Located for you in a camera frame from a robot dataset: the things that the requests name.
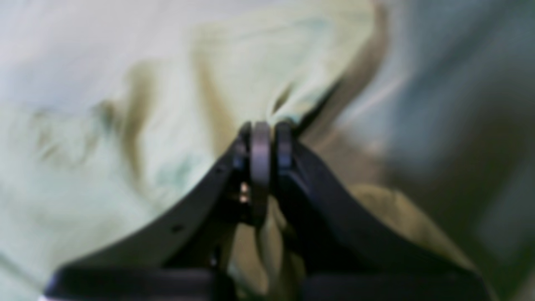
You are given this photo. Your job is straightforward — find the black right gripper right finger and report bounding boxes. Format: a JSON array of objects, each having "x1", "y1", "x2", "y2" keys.
[{"x1": 274, "y1": 122, "x2": 491, "y2": 301}]

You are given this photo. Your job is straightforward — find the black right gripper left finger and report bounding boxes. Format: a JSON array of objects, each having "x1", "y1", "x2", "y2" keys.
[{"x1": 42, "y1": 122, "x2": 271, "y2": 301}]

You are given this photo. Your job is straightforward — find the light green T-shirt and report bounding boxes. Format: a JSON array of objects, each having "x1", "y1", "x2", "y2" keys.
[{"x1": 0, "y1": 0, "x2": 477, "y2": 301}]

